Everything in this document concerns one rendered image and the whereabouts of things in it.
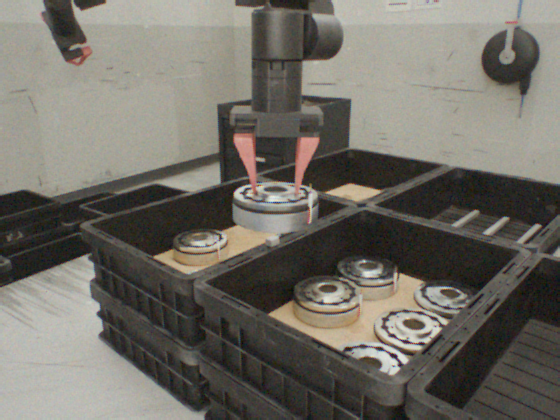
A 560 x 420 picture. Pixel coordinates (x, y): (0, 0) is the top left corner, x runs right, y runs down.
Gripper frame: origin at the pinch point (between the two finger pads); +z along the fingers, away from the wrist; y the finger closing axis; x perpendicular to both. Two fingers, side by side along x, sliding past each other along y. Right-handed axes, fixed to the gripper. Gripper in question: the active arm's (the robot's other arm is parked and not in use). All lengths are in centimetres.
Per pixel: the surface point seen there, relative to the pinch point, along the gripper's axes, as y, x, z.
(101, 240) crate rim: 27.0, -13.8, 13.0
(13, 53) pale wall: 173, -282, -8
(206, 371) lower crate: 8.9, 2.7, 24.7
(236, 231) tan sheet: 8.0, -40.5, 21.9
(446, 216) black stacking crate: -40, -49, 21
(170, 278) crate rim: 13.8, -1.5, 13.2
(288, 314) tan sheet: -2.1, -7.5, 22.2
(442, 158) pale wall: -138, -327, 71
